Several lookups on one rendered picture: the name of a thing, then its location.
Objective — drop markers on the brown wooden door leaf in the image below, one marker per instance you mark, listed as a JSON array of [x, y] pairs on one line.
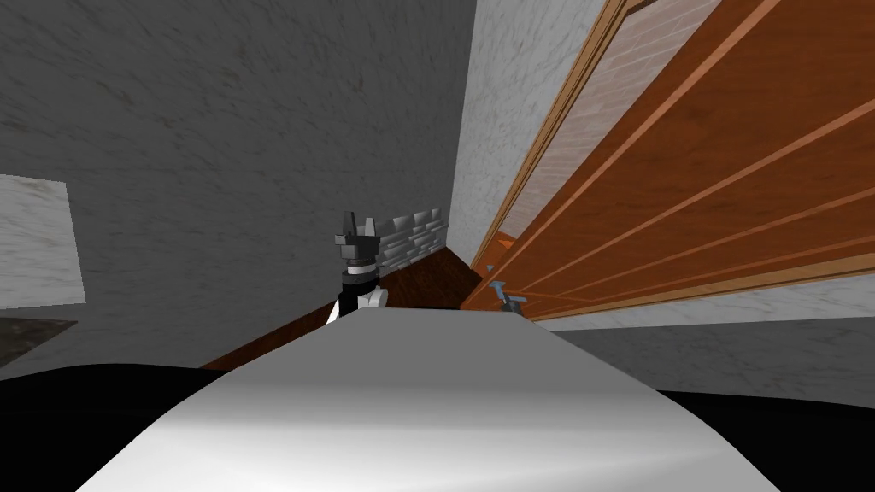
[[718, 171]]

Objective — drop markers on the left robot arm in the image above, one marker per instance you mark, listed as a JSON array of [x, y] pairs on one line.
[[357, 290]]

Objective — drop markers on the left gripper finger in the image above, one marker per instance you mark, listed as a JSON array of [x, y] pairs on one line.
[[370, 227], [348, 224]]

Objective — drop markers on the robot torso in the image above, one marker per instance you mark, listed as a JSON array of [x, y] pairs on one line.
[[424, 410]]

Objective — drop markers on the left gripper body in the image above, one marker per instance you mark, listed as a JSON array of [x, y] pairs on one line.
[[357, 246]]

